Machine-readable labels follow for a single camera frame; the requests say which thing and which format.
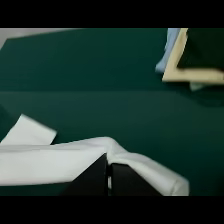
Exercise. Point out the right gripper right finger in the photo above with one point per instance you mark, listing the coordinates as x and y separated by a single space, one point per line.
128 181

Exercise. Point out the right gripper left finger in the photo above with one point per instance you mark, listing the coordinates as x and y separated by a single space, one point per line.
94 179

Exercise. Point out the white shirt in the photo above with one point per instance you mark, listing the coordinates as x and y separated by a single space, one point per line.
50 163

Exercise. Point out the light blue garment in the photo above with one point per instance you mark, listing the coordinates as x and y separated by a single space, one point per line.
166 50

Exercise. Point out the dark green garment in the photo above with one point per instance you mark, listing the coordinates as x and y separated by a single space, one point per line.
203 48

